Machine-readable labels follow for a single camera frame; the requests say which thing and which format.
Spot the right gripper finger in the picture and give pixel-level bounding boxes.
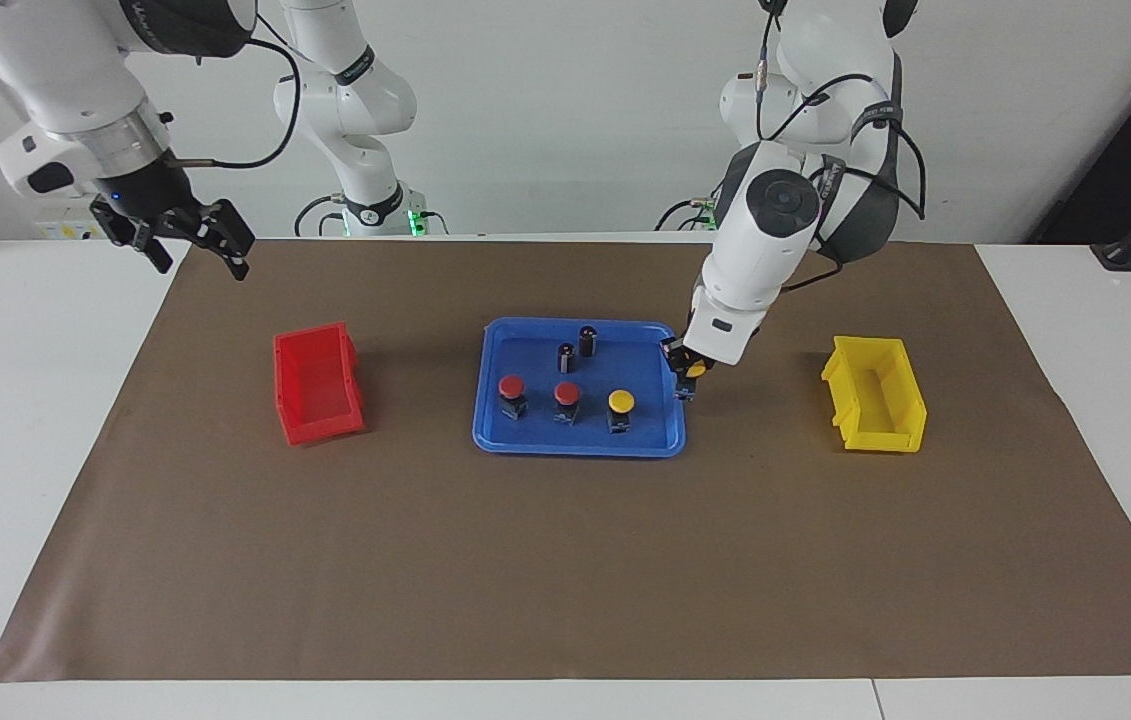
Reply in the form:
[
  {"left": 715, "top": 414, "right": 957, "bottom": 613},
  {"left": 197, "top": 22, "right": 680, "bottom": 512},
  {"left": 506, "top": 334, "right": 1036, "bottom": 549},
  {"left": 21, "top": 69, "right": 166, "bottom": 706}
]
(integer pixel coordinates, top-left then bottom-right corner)
[
  {"left": 89, "top": 200, "right": 175, "bottom": 275},
  {"left": 187, "top": 200, "right": 257, "bottom": 282}
]

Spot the blue plastic tray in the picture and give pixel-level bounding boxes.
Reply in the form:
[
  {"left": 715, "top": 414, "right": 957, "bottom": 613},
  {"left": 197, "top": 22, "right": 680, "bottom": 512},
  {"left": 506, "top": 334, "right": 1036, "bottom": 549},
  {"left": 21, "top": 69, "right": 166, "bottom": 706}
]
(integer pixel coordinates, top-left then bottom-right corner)
[{"left": 472, "top": 317, "right": 687, "bottom": 459}]

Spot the yellow plastic bin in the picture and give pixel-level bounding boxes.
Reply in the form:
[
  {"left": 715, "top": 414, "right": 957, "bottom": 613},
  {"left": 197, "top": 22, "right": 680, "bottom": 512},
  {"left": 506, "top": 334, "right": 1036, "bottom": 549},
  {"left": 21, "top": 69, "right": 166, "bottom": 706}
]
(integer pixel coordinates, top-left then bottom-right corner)
[{"left": 821, "top": 335, "right": 928, "bottom": 454}]

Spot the red plastic bin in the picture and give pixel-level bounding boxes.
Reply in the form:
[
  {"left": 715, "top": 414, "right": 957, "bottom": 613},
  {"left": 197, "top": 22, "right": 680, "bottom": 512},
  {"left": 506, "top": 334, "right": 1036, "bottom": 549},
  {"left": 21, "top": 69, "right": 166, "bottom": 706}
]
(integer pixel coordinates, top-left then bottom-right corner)
[{"left": 274, "top": 321, "right": 367, "bottom": 447}]

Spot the brown table mat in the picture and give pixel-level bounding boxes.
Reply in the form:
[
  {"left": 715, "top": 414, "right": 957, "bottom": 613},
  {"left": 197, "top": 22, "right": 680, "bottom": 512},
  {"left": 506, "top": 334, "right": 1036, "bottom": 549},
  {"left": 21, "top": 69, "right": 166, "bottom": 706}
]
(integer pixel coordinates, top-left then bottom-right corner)
[{"left": 0, "top": 240, "right": 1131, "bottom": 683}]

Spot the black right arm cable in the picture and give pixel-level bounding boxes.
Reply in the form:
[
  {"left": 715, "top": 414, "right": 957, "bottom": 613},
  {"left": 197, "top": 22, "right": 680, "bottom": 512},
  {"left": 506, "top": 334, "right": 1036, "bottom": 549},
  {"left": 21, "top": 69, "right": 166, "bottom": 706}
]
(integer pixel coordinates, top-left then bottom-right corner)
[{"left": 163, "top": 38, "right": 302, "bottom": 169}]

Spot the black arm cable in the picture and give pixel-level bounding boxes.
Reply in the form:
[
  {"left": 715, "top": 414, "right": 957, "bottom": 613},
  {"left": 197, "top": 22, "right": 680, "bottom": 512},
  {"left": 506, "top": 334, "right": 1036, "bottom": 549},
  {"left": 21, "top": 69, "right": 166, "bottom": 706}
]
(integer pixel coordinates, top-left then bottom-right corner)
[
  {"left": 163, "top": 38, "right": 302, "bottom": 169},
  {"left": 755, "top": 0, "right": 927, "bottom": 291}
]

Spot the white wall socket box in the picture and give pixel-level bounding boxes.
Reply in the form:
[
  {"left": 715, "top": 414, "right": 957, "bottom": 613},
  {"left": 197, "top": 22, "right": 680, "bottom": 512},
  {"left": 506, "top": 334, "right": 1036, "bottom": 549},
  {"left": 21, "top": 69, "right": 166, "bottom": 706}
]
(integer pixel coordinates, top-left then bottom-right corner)
[{"left": 33, "top": 213, "right": 118, "bottom": 241}]

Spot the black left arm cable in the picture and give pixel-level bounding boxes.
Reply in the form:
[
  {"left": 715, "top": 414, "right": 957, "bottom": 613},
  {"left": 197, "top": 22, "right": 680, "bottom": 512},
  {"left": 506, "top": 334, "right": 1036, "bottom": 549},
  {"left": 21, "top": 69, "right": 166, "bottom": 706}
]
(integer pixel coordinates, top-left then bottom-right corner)
[{"left": 755, "top": 0, "right": 927, "bottom": 291}]

